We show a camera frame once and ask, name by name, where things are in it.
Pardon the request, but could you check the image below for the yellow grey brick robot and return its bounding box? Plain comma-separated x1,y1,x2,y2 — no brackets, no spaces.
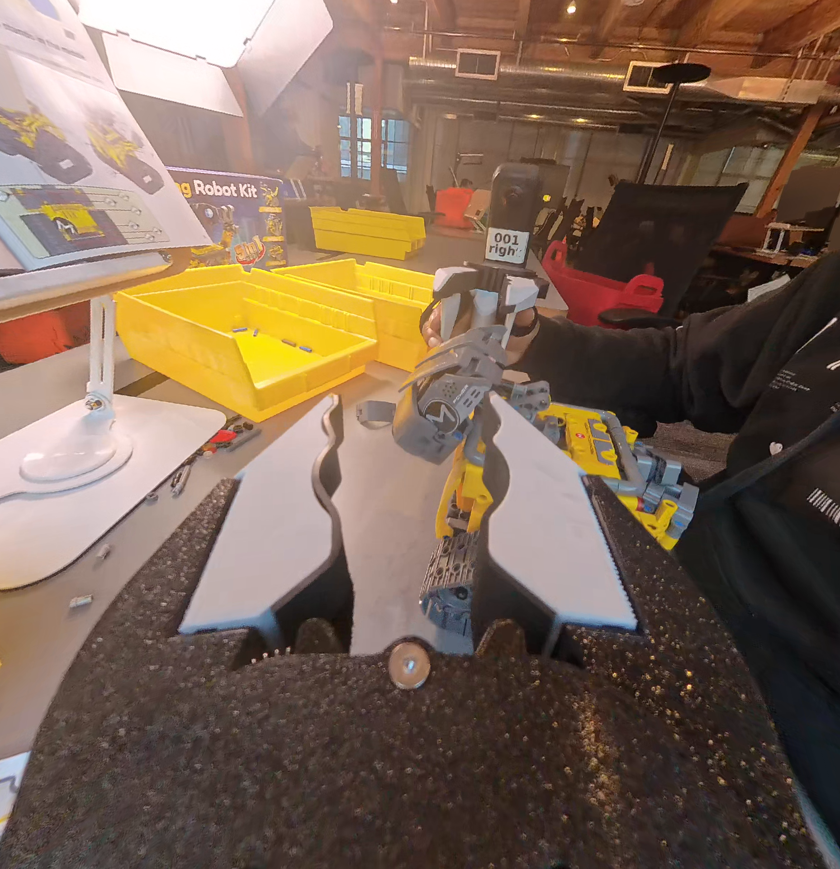
391,326,701,636

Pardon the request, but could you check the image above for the white book stand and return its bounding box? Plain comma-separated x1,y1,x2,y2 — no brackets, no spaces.
0,248,228,593

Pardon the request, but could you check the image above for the red plastic tub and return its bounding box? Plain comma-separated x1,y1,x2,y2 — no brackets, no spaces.
542,239,665,329

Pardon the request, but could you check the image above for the window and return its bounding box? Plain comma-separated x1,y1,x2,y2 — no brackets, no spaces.
337,114,411,181

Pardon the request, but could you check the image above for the instruction booklet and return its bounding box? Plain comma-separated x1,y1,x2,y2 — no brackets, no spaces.
0,0,214,274

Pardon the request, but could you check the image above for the dark blue robot kit box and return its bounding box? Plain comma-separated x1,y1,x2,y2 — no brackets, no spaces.
165,166,289,270

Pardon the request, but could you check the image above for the black floor lamp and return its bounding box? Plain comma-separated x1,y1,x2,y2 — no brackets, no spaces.
637,62,713,186

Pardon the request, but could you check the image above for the orange plastic container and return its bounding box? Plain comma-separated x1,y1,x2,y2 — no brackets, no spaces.
0,301,93,365

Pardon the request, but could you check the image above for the black fabric panel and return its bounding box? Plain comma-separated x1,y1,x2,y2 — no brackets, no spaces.
583,180,750,315

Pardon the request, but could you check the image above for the white air vent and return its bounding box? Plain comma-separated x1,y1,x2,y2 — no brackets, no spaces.
455,48,501,81
622,60,673,93

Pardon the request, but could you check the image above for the pile of small brick pieces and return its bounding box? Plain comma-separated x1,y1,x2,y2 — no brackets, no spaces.
195,416,262,457

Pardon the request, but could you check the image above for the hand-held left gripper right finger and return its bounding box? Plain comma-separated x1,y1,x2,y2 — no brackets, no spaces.
473,392,641,658

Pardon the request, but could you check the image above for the studio light panel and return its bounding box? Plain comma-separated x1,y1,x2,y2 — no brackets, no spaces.
74,0,337,118

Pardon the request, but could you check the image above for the person's right hand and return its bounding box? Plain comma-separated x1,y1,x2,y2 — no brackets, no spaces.
420,304,541,358

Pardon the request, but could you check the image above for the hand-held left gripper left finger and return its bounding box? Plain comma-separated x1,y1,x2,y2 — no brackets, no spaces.
179,394,356,654

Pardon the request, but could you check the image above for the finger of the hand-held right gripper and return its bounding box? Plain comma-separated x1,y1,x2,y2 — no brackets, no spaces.
433,266,479,342
503,275,543,349

